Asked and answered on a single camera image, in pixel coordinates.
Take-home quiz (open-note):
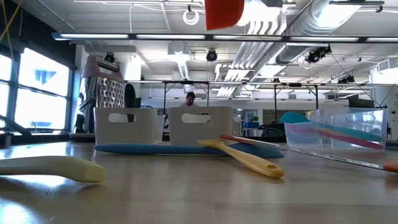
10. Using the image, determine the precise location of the long blue silicone spatula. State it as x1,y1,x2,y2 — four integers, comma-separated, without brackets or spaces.
94,142,285,159

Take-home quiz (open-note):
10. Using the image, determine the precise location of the yellow silicone spatula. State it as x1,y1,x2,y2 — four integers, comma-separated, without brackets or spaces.
198,138,285,179

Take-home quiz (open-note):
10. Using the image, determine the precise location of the teal silicone spatula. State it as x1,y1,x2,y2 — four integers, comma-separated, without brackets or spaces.
279,111,383,142

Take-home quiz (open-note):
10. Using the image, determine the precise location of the orange silicone spatula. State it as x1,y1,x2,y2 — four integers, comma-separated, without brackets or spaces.
204,0,246,31
382,160,398,174

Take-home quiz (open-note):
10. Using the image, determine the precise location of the cream spatula handle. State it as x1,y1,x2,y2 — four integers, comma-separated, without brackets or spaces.
0,155,106,184

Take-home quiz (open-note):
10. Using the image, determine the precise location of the red silicone spatula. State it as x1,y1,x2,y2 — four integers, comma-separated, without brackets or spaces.
287,124,385,150

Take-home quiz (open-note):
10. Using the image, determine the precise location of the person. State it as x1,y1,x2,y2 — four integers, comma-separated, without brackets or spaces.
178,91,200,108

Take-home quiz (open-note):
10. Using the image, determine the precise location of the white plastic bin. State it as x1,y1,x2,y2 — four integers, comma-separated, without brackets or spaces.
93,107,165,146
167,106,234,146

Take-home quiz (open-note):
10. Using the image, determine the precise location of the large window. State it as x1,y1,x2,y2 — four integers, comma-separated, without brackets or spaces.
0,46,71,131

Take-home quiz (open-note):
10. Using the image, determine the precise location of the black monitor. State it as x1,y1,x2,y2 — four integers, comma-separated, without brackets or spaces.
348,95,376,109

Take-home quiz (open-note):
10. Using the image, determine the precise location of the clear plastic bin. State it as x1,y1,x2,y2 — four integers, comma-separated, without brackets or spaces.
284,108,389,152

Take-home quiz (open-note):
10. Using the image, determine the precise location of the black round camera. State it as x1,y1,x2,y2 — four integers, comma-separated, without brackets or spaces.
205,49,218,63

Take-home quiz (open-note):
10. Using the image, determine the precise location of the black clamp handle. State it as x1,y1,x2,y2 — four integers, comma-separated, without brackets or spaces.
124,83,137,123

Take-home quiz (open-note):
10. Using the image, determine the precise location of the black metal station frame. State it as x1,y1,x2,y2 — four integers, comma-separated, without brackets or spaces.
163,80,320,118

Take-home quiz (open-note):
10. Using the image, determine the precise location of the box grater pink handle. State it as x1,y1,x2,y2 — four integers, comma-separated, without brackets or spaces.
70,55,126,143

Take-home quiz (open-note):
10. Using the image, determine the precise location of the white cable ring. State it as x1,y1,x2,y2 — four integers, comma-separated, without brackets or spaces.
182,9,200,26

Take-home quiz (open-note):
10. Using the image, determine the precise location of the black frame light bar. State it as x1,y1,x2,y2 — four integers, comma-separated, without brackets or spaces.
51,30,398,44

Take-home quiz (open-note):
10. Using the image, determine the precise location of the black camera with cables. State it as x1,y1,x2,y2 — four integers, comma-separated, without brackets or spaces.
304,45,333,65

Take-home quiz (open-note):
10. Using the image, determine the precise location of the silver ventilation duct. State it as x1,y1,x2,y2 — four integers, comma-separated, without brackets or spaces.
275,0,363,65

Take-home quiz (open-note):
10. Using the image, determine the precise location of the black aluminium table frame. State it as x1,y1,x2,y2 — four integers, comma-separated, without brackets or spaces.
0,114,287,147

